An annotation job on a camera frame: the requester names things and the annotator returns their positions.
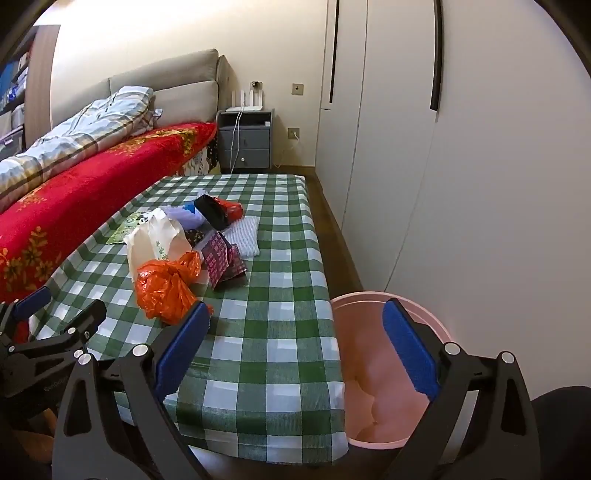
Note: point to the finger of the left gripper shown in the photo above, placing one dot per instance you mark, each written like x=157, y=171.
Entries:
x=75, y=336
x=23, y=309

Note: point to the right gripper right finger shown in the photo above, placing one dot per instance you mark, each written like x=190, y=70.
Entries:
x=502, y=439

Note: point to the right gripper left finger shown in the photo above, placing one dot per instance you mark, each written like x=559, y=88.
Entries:
x=112, y=423

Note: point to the orange plastic bag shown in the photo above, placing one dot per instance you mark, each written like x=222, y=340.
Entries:
x=162, y=287

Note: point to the white paper bag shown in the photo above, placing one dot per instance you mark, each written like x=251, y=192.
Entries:
x=158, y=238

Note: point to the green panda snack packet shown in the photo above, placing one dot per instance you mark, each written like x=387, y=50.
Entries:
x=129, y=224

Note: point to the pink patterned black box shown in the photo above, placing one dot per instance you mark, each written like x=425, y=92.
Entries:
x=222, y=260

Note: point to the purple foam net sleeve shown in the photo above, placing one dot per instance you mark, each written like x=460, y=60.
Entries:
x=188, y=218

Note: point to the red snack bag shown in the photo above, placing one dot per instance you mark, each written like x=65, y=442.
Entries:
x=232, y=210

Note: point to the pink plastic trash bin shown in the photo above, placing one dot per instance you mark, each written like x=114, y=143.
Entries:
x=382, y=407

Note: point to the red floral blanket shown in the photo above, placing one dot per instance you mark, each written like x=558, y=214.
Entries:
x=42, y=228

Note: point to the green checkered tablecloth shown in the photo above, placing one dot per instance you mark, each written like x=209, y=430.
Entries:
x=266, y=383

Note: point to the floral bed sheet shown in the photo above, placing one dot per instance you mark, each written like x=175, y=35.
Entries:
x=205, y=162

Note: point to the blue plaid folded quilt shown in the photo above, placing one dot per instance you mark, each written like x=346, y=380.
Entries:
x=95, y=128

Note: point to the wooden bookshelf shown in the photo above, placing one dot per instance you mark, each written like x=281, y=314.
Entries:
x=26, y=90

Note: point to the grey bedside cabinet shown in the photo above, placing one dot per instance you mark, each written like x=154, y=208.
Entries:
x=245, y=140

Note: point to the beige upholstered headboard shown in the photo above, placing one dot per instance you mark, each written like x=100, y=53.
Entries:
x=188, y=88

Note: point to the white wifi router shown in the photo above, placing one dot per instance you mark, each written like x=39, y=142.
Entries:
x=246, y=101

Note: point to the white wardrobe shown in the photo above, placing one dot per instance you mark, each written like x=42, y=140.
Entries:
x=454, y=152

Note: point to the lower wall socket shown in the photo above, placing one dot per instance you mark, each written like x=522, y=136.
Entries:
x=293, y=133

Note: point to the upper wall switch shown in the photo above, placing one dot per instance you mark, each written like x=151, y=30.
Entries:
x=297, y=89

